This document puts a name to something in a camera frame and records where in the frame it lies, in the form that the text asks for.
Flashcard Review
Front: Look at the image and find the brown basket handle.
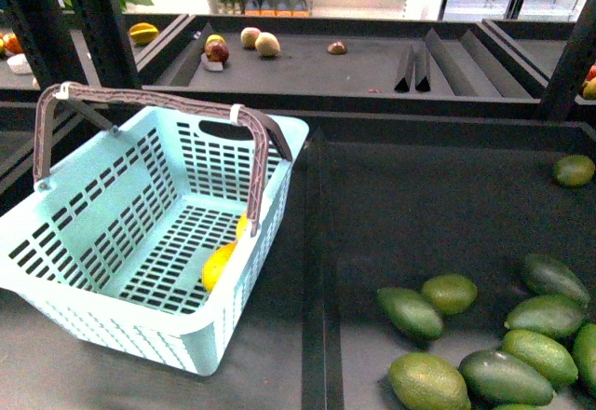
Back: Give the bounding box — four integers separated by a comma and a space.
33, 81, 293, 237

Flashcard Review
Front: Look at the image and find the black tray divider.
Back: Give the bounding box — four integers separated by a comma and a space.
394, 45, 415, 93

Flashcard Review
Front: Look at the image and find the black shelf post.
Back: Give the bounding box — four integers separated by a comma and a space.
71, 0, 142, 89

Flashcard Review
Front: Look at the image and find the green avocado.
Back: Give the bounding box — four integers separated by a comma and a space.
387, 352, 471, 409
376, 287, 444, 341
458, 349, 556, 406
504, 294, 586, 339

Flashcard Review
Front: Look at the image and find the yellow lemon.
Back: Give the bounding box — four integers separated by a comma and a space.
236, 212, 250, 240
201, 241, 237, 293

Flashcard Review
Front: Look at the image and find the light blue plastic basket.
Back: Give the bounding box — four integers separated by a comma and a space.
1, 107, 308, 376

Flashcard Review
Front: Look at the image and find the green lime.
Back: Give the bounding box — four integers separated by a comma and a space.
421, 274, 478, 316

